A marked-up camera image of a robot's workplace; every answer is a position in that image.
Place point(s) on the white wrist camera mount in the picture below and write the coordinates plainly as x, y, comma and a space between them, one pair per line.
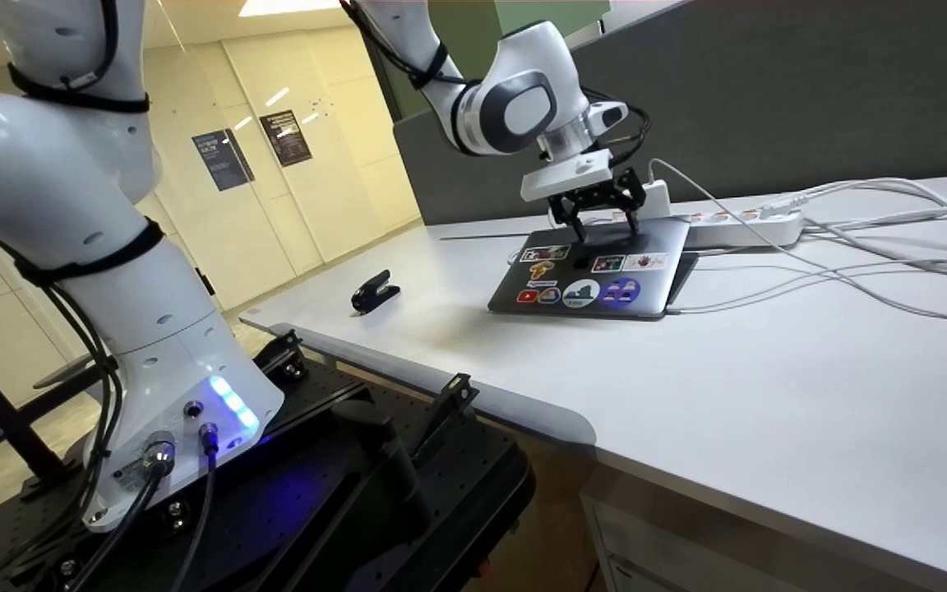
567, 174

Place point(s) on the black stapler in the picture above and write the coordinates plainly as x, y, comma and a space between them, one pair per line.
374, 294

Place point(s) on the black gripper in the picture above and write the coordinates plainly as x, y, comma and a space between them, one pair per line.
618, 191

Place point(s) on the grey desk divider panel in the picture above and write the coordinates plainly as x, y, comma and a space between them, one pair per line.
758, 95

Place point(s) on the white power strip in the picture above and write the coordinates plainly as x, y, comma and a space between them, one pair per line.
744, 231

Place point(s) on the dark wall poster right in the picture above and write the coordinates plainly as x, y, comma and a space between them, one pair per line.
286, 139

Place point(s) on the dark wall poster left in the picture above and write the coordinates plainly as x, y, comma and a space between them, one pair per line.
222, 157

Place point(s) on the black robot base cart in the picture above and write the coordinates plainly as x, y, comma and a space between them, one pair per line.
352, 490

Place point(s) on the grey laptop with stickers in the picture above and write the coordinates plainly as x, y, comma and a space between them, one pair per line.
613, 269

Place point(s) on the dark wall poster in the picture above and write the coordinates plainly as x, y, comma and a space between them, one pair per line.
222, 157
286, 139

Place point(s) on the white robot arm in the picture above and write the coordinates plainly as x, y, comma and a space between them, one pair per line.
77, 157

